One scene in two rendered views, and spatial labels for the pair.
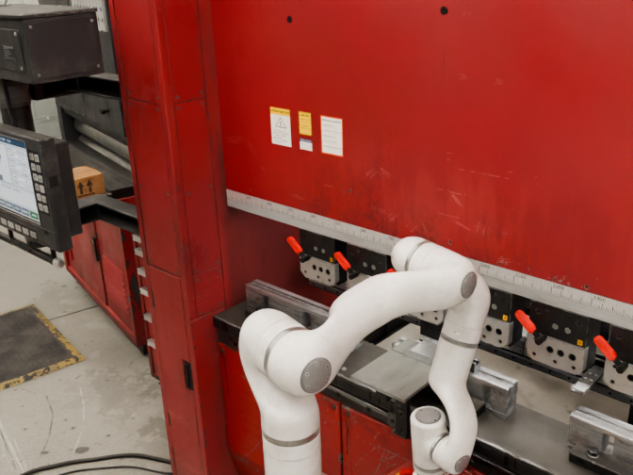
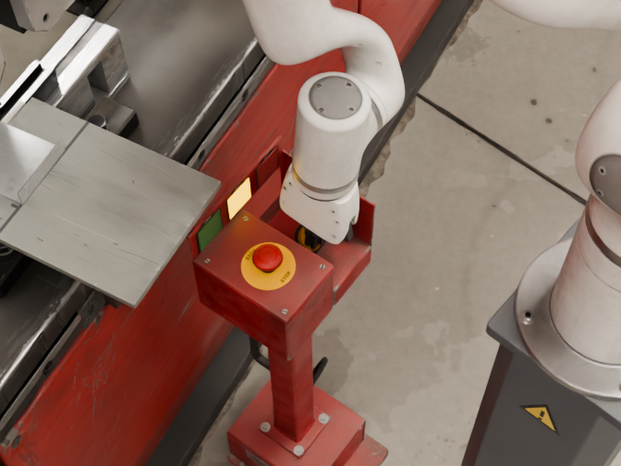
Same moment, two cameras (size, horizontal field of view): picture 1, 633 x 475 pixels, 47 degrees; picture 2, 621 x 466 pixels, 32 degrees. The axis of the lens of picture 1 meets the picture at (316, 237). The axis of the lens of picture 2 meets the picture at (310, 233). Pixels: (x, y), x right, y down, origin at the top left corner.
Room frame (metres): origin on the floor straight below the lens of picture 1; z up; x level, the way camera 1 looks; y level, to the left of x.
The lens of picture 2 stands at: (1.66, 0.48, 1.99)
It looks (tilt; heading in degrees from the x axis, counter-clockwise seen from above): 58 degrees down; 256
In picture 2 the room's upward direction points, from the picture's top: 1 degrees counter-clockwise
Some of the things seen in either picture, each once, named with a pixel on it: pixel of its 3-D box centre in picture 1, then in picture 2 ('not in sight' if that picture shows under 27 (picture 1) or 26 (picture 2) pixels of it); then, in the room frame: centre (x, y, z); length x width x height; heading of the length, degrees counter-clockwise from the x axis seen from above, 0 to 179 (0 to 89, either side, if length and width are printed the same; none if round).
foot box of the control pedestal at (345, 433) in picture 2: not in sight; (308, 444); (1.49, -0.23, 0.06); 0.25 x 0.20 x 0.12; 128
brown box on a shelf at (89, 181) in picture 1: (74, 182); not in sight; (3.47, 1.19, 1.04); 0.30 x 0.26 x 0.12; 34
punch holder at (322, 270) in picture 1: (325, 253); not in sight; (2.14, -0.03, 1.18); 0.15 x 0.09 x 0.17; 46
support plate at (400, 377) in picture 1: (405, 368); (80, 196); (1.74, -0.23, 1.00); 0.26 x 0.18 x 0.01; 136
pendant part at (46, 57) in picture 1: (41, 141); not in sight; (2.37, 0.90, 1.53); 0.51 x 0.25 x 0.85; 47
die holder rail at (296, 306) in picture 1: (300, 313); not in sight; (2.23, 0.06, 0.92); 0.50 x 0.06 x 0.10; 46
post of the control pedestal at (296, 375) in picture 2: not in sight; (290, 361); (1.51, -0.25, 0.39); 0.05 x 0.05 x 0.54; 38
